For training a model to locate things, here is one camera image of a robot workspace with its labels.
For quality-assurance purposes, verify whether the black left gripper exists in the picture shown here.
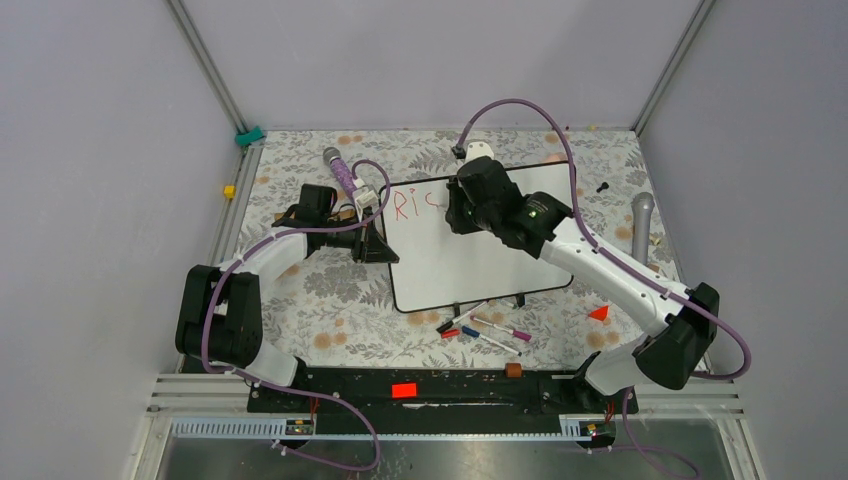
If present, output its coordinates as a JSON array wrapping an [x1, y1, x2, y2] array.
[[321, 210, 399, 264]]

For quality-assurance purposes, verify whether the white black-framed whiteboard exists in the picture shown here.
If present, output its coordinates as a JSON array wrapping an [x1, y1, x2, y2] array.
[[381, 177, 573, 313]]

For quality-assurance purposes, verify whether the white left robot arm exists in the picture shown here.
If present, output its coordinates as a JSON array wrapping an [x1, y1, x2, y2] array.
[[175, 184, 399, 411]]

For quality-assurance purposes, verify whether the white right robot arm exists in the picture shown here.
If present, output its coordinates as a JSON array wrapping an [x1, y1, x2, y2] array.
[[445, 156, 719, 412]]

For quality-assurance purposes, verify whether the black whiteboard marker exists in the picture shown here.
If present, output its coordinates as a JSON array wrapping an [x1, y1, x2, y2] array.
[[436, 301, 487, 334]]

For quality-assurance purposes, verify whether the blue whiteboard marker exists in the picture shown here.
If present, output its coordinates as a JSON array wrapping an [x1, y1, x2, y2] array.
[[460, 326, 522, 357]]

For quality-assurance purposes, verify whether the pink whiteboard marker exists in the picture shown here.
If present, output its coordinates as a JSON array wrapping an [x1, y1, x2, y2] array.
[[471, 316, 532, 342]]

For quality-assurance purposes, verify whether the floral table mat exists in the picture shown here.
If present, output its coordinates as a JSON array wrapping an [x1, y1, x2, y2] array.
[[237, 130, 651, 370]]

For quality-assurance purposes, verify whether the purple toy microphone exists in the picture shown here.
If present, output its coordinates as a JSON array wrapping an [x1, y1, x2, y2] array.
[[322, 147, 357, 199]]

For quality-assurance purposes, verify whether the red rectangular tape marker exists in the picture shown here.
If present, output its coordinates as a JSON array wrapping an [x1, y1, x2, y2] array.
[[390, 382, 418, 399]]

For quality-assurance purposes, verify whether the grey toy microphone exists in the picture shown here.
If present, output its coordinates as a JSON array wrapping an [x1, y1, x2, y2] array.
[[631, 192, 655, 265]]

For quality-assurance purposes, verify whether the red triangular block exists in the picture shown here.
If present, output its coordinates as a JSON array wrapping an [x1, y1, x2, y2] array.
[[587, 305, 609, 322]]

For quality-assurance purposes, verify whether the small brown block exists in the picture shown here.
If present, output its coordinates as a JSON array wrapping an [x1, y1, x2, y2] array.
[[504, 362, 523, 379]]

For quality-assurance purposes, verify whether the teal corner clip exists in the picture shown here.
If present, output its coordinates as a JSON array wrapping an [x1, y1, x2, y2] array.
[[234, 126, 265, 148]]

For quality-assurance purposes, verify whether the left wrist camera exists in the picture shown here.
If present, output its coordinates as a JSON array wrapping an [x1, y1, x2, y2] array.
[[352, 186, 380, 218]]

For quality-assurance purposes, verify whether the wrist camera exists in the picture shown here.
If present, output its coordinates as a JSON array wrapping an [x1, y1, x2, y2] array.
[[451, 141, 495, 163], [352, 186, 380, 218]]

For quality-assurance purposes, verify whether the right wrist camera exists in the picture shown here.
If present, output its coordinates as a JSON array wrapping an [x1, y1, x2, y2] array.
[[451, 141, 495, 163]]

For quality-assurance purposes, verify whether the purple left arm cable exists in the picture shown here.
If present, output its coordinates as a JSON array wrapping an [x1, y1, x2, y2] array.
[[200, 157, 392, 473]]

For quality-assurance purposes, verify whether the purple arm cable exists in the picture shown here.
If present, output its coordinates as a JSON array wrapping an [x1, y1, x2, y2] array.
[[200, 157, 392, 473], [453, 98, 753, 478]]

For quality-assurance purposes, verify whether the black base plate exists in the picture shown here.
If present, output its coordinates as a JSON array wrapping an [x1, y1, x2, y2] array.
[[247, 367, 638, 428]]

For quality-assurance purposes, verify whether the white cable duct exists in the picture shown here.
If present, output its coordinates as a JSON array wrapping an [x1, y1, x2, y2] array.
[[170, 415, 616, 442]]

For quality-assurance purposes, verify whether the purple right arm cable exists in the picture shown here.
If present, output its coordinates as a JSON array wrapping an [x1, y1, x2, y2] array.
[[453, 98, 753, 478]]

